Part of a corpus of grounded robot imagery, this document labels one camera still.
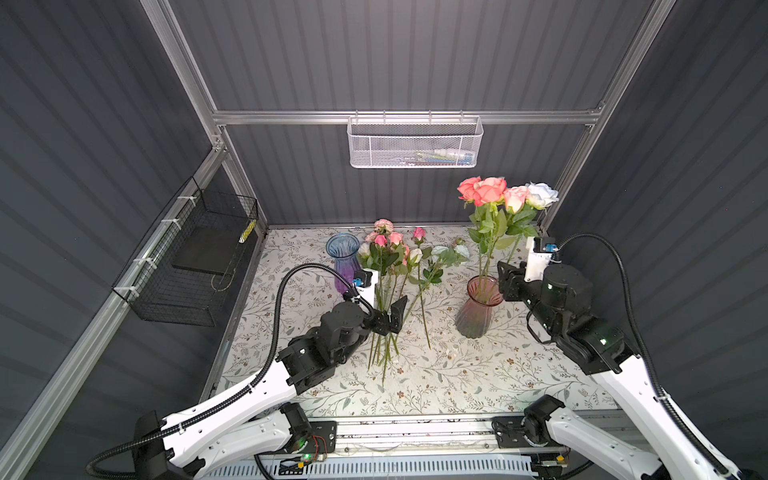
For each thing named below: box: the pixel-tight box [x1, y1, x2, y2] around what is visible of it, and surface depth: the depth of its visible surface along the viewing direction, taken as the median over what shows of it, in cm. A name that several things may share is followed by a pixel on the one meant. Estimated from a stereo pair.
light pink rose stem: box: [504, 185, 538, 264], surface depth 70 cm
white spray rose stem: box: [401, 244, 470, 323], surface depth 107 cm
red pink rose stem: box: [468, 177, 508, 295], surface depth 70 cm
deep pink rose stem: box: [457, 176, 484, 295], surface depth 75 cm
